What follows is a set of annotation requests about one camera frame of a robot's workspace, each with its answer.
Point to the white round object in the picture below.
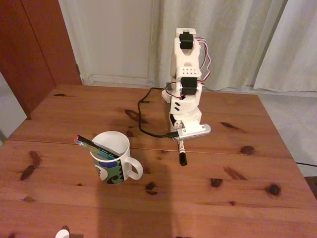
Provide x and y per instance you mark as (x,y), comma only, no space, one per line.
(62,234)

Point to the brown wooden cabinet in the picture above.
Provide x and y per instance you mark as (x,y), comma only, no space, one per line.
(29,54)

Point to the silver camera box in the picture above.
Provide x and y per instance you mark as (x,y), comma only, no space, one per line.
(195,131)

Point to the white mug with green pattern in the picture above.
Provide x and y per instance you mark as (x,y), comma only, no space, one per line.
(111,171)

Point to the white curtain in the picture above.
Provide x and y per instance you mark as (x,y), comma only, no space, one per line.
(227,44)
(297,49)

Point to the white marker with black cap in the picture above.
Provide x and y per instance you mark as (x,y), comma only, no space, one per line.
(182,156)

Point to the green mechanical pencil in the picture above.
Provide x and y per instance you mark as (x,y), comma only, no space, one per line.
(99,153)

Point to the black pen with red end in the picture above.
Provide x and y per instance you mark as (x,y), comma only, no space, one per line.
(85,140)

